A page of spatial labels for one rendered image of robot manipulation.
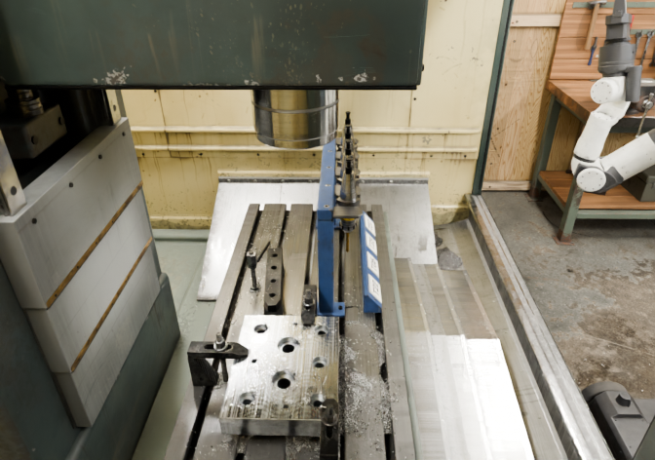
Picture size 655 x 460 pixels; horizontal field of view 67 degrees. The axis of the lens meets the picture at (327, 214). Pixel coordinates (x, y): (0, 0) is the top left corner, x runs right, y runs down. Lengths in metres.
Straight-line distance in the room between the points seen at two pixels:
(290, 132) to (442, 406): 0.83
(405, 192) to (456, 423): 1.03
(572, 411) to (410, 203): 1.03
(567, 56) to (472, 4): 1.86
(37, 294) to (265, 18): 0.60
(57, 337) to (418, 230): 1.37
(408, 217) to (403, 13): 1.35
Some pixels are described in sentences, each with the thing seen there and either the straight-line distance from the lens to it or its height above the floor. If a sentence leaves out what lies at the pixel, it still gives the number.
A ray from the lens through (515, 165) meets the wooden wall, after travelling 3.99.
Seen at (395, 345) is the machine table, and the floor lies 0.90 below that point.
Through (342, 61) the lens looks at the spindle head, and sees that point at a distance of 0.77.
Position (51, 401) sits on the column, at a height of 1.02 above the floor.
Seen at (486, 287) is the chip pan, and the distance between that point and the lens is 1.89.
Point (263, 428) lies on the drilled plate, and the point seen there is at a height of 0.96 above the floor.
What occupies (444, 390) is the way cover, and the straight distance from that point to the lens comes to 1.43.
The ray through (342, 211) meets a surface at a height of 1.22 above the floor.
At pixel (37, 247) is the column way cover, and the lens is 0.96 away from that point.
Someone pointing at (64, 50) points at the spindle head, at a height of 1.65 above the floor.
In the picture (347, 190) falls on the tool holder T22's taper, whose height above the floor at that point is 1.25.
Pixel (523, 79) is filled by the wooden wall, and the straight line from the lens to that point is 3.76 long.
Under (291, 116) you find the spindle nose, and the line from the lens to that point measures 0.85.
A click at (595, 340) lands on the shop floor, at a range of 2.88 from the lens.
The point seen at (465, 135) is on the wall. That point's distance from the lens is 2.08.
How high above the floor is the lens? 1.81
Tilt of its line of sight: 31 degrees down
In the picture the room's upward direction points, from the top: straight up
